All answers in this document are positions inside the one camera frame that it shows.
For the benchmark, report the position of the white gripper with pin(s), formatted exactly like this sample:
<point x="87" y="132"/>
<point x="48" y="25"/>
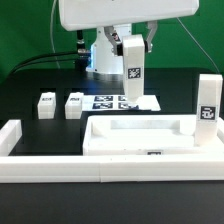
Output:
<point x="87" y="14"/>

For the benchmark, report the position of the white desk top panel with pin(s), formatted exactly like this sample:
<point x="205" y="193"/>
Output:
<point x="147" y="135"/>

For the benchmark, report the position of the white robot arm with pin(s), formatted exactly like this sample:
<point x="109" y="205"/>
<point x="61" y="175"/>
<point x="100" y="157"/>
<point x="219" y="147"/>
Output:
<point x="102" y="59"/>

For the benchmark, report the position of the black vertical pole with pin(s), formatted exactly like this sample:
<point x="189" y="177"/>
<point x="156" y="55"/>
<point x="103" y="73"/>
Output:
<point x="80" y="61"/>

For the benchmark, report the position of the fiducial marker sheet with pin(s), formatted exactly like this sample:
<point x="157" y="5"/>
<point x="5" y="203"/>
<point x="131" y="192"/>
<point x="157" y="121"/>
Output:
<point x="119" y="102"/>

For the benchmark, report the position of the white U-shaped fixture frame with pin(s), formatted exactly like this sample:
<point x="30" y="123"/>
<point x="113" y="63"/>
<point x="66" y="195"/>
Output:
<point x="28" y="169"/>

